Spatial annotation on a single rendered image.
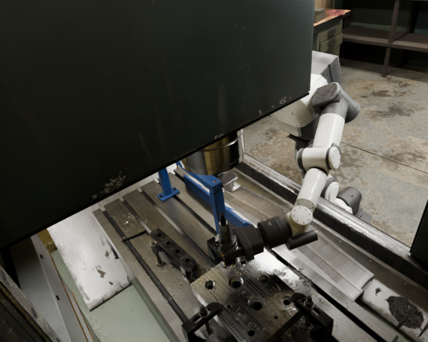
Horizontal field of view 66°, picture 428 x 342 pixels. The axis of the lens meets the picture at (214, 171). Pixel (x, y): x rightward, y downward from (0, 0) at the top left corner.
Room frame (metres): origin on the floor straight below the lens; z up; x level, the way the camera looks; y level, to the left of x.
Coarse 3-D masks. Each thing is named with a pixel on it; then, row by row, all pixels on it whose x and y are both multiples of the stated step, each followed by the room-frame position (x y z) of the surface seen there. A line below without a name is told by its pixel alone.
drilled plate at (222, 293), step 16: (240, 256) 0.72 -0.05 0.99; (208, 272) 0.68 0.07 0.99; (224, 272) 0.67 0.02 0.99; (240, 272) 0.66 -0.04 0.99; (256, 272) 0.65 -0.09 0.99; (272, 272) 0.64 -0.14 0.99; (192, 288) 0.64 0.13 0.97; (208, 288) 0.64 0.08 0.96; (224, 288) 0.61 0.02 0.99; (240, 288) 0.60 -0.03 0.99; (256, 288) 0.59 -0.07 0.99; (272, 288) 0.59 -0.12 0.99; (288, 288) 0.58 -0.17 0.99; (224, 304) 0.56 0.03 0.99; (240, 304) 0.55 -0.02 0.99; (256, 304) 0.56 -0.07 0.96; (272, 304) 0.53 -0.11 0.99; (288, 304) 0.55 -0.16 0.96; (224, 320) 0.51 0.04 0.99; (240, 320) 0.50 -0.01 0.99; (256, 320) 0.49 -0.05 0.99; (272, 320) 0.49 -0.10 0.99; (288, 320) 0.48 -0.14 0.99; (240, 336) 0.46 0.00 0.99; (272, 336) 0.45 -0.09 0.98
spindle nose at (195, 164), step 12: (240, 132) 0.62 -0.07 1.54; (216, 144) 0.58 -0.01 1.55; (228, 144) 0.59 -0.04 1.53; (240, 144) 0.61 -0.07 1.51; (192, 156) 0.59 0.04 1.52; (204, 156) 0.58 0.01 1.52; (216, 156) 0.58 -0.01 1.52; (228, 156) 0.58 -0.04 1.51; (240, 156) 0.61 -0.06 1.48; (192, 168) 0.59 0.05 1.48; (204, 168) 0.58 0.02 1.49; (216, 168) 0.58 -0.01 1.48; (228, 168) 0.58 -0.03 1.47
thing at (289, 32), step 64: (0, 0) 0.39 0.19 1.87; (64, 0) 0.42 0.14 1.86; (128, 0) 0.46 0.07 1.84; (192, 0) 0.51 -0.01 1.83; (256, 0) 0.58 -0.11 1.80; (0, 64) 0.38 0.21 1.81; (64, 64) 0.41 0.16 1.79; (128, 64) 0.45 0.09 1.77; (192, 64) 0.50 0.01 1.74; (256, 64) 0.57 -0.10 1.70; (0, 128) 0.36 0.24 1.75; (64, 128) 0.39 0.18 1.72; (128, 128) 0.44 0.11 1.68; (192, 128) 0.49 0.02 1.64; (0, 192) 0.34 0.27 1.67; (64, 192) 0.38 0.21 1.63
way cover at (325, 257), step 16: (224, 192) 1.41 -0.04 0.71; (240, 192) 1.40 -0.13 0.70; (240, 208) 1.23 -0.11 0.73; (256, 208) 1.20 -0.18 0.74; (272, 208) 1.19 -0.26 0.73; (256, 224) 1.09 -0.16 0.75; (320, 240) 0.95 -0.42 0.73; (304, 256) 0.87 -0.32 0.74; (320, 256) 0.86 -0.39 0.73; (336, 256) 0.87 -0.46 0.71; (320, 272) 0.79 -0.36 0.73; (336, 272) 0.79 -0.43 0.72; (352, 272) 0.79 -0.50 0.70; (368, 272) 0.78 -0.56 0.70; (352, 288) 0.71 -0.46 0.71
